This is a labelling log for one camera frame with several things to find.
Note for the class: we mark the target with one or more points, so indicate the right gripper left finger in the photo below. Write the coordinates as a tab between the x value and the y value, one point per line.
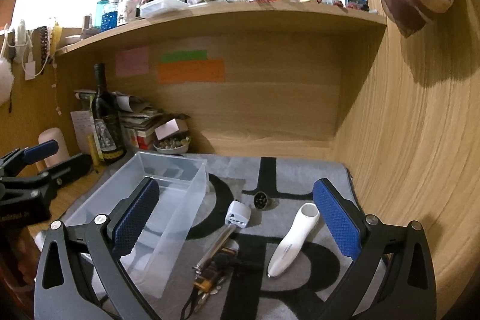
63	289

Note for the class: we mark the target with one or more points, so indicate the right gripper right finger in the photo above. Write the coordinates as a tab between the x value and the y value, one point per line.
408	288

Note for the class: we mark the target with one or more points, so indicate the clear plastic storage bin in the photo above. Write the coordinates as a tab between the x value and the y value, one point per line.
182	184

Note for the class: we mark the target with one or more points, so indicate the white handheld massager device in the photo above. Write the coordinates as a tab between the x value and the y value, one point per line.
290	246

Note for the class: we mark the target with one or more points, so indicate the black amber lighter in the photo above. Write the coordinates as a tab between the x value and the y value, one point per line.
209	274

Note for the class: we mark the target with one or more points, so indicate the silver metal cylinder keychain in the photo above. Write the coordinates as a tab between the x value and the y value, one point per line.
222	237

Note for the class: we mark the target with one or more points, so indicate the white travel plug adapter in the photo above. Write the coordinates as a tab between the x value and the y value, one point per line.
238	214

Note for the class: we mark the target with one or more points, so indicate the beige pink mug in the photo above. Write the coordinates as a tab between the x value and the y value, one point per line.
58	151

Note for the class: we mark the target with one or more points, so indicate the yellow lip balm stick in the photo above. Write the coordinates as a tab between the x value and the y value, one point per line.
93	150

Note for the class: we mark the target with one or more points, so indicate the handwritten white note sheet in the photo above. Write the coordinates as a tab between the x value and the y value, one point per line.
82	128

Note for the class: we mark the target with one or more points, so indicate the dark wine bottle elephant label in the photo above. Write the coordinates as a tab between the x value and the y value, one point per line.
106	119

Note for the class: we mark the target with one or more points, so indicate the grey black patterned mat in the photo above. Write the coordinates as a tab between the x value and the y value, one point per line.
246	292

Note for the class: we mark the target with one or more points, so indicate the stack of books and papers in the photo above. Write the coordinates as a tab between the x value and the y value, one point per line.
139	119

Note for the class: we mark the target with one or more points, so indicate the bowl of beads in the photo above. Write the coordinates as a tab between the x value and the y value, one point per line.
173	145

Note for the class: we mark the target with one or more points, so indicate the pink sticky note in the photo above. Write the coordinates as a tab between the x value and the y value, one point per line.
132	62

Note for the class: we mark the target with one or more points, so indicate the blue liquid glass bottle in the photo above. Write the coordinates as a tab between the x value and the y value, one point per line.
110	16

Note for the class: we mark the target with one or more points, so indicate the green sticky note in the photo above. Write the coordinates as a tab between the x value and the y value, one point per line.
184	55

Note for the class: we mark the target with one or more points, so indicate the orange sticky note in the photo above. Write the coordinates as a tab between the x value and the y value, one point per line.
192	71

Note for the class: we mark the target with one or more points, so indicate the clear lidded box on shelf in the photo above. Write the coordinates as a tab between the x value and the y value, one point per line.
158	7

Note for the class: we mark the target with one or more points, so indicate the white charger with cable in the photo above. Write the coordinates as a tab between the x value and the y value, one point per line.
25	49

